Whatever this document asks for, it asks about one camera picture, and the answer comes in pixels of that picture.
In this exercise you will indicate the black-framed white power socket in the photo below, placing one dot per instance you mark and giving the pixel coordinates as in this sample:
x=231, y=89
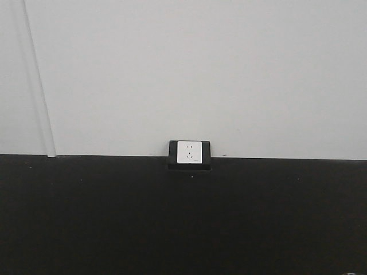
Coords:
x=189, y=155

